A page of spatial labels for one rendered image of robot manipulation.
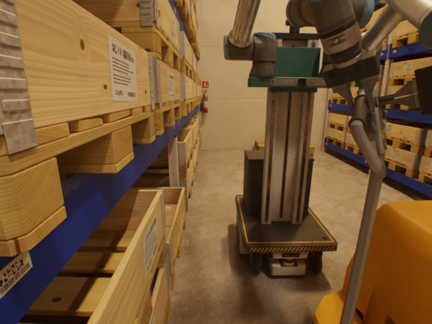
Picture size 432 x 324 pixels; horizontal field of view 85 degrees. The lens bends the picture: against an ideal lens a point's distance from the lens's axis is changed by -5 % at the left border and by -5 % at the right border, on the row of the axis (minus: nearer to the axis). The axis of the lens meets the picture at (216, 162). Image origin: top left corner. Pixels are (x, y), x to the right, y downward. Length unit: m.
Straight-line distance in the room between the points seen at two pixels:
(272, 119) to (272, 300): 1.28
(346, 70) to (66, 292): 1.05
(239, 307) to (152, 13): 1.75
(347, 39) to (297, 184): 1.52
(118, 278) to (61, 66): 0.46
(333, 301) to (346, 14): 1.28
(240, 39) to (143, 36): 0.63
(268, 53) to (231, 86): 4.50
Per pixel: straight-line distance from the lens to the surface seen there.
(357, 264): 1.04
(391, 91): 4.64
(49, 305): 0.97
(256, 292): 2.00
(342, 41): 0.70
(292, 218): 2.19
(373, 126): 0.82
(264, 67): 1.68
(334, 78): 0.75
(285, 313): 1.90
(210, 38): 6.27
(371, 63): 0.73
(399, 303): 1.24
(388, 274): 1.28
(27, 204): 0.38
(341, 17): 0.69
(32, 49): 0.40
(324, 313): 1.49
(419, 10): 0.99
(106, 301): 0.61
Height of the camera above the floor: 1.37
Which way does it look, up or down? 15 degrees down
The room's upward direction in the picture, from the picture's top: straight up
